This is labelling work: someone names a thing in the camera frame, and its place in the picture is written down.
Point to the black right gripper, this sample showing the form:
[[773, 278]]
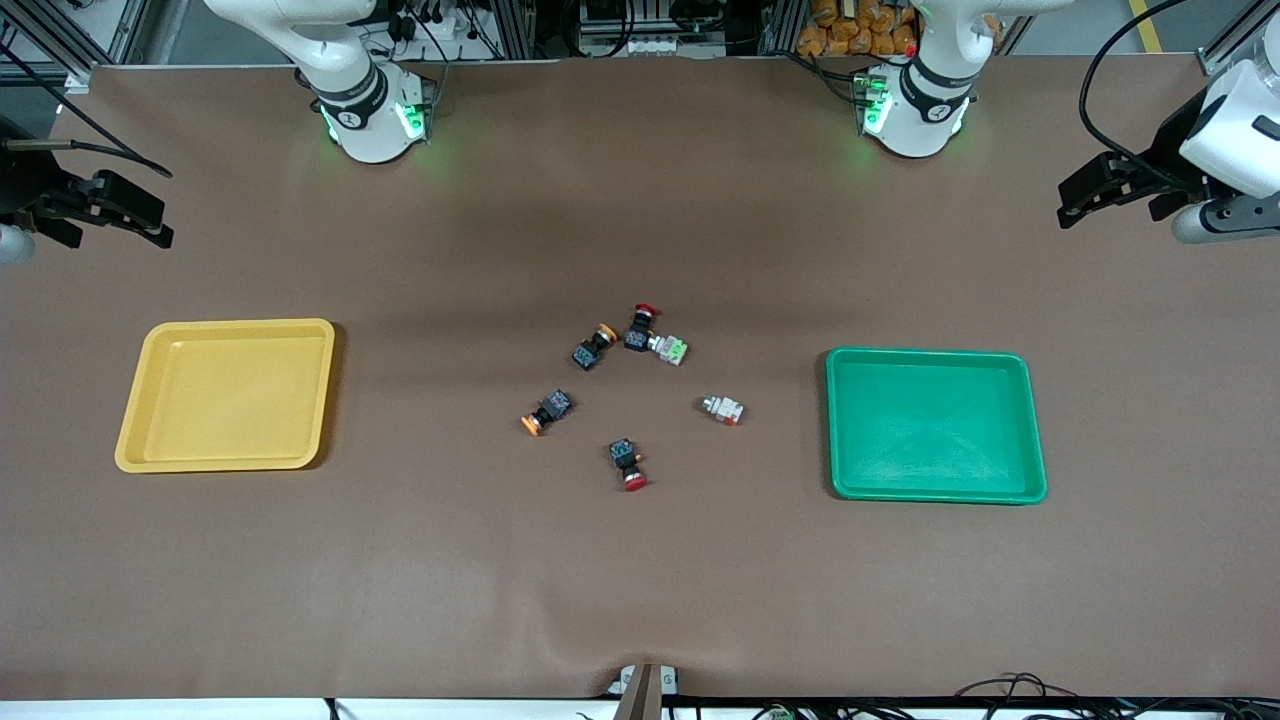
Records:
[[22, 183]]

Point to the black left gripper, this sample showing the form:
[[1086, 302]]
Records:
[[1166, 148]]

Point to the yellow push button black body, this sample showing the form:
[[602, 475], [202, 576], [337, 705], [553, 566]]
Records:
[[552, 408], [590, 352]]

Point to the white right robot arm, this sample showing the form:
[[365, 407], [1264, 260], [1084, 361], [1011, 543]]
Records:
[[365, 110]]

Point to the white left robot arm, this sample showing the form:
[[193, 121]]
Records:
[[925, 110]]

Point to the yellow plastic tray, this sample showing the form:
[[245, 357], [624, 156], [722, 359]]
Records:
[[225, 400]]

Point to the green plastic tray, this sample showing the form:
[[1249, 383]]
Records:
[[935, 430]]

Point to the white power strip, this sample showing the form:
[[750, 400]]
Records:
[[640, 46]]

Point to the red push button black body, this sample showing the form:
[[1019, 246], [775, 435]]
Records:
[[637, 335], [626, 458]]

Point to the aluminium frame profile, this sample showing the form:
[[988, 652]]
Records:
[[1222, 55], [60, 65]]

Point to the aluminium profile post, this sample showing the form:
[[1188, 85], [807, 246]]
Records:
[[515, 25], [780, 25]]

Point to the metal table edge bracket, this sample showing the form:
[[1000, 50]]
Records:
[[640, 695]]

